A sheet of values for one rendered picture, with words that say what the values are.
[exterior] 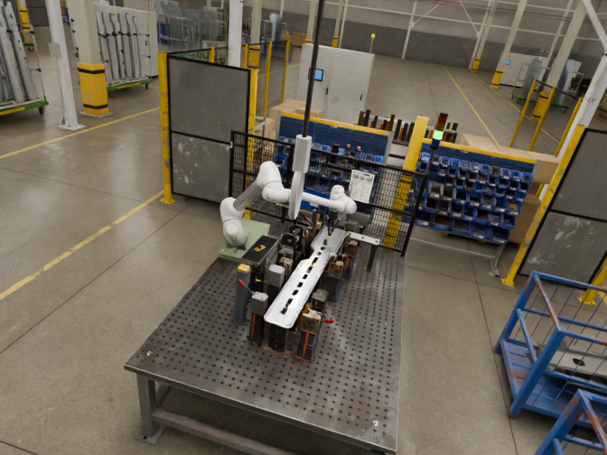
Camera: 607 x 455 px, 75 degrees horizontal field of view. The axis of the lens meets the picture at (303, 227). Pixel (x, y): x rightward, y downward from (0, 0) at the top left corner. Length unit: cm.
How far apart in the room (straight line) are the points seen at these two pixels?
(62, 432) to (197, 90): 379
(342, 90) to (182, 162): 501
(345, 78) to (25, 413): 826
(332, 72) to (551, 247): 612
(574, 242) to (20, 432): 549
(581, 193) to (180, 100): 478
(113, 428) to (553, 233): 475
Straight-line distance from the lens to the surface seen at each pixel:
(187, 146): 557
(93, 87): 1012
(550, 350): 344
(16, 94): 1009
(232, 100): 510
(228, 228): 323
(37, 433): 342
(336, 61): 958
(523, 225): 639
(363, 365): 274
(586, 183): 522
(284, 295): 265
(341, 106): 967
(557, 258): 558
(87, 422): 337
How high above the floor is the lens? 265
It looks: 28 degrees down
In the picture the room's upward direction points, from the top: 8 degrees clockwise
